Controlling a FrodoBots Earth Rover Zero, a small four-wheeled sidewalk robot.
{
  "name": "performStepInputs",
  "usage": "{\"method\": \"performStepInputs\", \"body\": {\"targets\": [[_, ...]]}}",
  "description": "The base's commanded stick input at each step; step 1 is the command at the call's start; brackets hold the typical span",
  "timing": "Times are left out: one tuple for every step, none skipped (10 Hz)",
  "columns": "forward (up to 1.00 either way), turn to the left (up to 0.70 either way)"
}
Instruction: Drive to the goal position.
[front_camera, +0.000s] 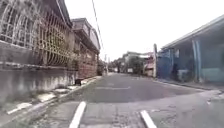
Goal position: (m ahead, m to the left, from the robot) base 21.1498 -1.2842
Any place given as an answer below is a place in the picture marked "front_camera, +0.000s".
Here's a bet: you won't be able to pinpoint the brown two-storey building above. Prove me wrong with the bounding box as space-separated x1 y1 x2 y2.
70 17 102 80

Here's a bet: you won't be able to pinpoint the grey concrete kerb strip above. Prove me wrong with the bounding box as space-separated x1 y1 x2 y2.
0 75 103 127

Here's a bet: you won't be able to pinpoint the blue building with roof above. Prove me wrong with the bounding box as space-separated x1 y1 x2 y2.
156 14 224 85

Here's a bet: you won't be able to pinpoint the trees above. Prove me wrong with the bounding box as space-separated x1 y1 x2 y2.
108 55 145 75

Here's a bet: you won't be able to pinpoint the grey asphalt road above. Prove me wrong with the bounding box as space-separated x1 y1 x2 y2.
29 72 224 128

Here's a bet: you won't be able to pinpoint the overhead wires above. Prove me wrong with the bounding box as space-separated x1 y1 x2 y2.
91 0 107 56

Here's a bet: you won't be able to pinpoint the distant buildings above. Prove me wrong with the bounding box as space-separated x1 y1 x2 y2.
119 51 155 78

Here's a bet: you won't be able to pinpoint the pole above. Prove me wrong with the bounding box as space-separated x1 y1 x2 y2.
152 43 158 79

